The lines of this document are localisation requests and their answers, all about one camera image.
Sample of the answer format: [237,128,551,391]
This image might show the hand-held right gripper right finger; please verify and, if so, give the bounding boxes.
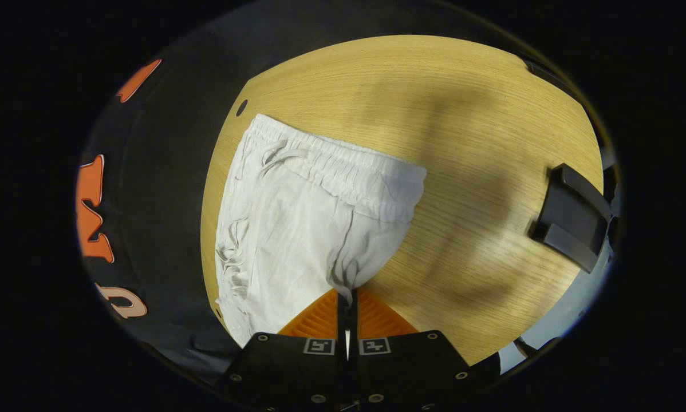
[349,286,475,412]

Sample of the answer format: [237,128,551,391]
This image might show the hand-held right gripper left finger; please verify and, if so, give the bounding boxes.
[214,288,349,412]

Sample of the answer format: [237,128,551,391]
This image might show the white jeans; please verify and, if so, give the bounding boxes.
[214,113,428,348]

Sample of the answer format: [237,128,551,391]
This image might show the black backdrop cloth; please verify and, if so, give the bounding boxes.
[77,3,527,387]

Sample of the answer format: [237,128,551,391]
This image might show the black plastic stand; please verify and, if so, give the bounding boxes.
[528,163,614,274]

